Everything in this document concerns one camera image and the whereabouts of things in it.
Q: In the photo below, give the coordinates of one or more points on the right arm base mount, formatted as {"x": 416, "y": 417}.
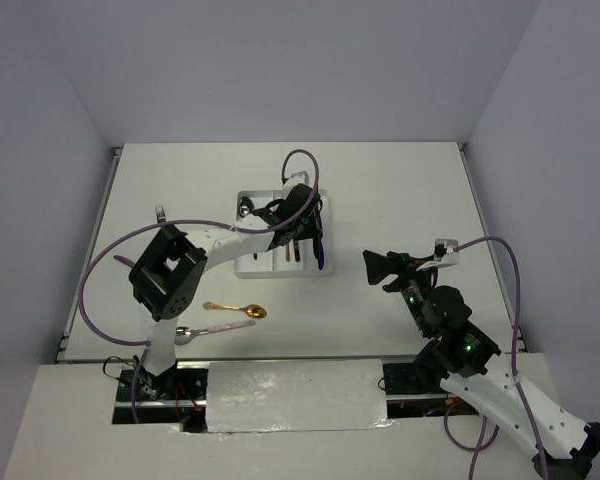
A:
{"x": 407, "y": 397}

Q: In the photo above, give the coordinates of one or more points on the blue knife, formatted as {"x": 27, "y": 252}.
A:
{"x": 321, "y": 250}

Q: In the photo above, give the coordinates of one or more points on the iridescent rainbow knife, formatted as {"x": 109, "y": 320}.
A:
{"x": 124, "y": 260}

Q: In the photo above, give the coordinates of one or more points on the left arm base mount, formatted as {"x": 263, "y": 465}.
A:
{"x": 180, "y": 402}

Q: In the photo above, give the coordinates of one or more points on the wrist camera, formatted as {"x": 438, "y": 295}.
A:
{"x": 445, "y": 254}
{"x": 297, "y": 178}

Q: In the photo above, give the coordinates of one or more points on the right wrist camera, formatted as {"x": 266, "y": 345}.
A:
{"x": 445, "y": 254}

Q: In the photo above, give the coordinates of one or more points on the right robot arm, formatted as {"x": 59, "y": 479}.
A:
{"x": 464, "y": 361}

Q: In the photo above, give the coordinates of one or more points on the silver foil sheet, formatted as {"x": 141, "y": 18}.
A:
{"x": 295, "y": 396}

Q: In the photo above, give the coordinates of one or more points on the silver fork with black handle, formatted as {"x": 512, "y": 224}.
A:
{"x": 297, "y": 253}

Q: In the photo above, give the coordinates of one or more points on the silver spoon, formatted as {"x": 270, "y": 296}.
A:
{"x": 245, "y": 206}

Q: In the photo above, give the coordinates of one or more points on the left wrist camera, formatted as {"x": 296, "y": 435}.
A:
{"x": 297, "y": 178}

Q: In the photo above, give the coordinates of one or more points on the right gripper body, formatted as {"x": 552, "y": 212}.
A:
{"x": 409, "y": 274}

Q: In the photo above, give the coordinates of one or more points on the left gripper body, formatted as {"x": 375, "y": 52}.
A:
{"x": 306, "y": 228}

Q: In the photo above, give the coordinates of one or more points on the gold spoon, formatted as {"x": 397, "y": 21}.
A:
{"x": 252, "y": 310}

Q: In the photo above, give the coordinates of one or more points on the white three-compartment cutlery tray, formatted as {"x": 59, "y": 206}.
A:
{"x": 272, "y": 264}

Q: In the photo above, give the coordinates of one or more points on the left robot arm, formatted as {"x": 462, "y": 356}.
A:
{"x": 166, "y": 276}

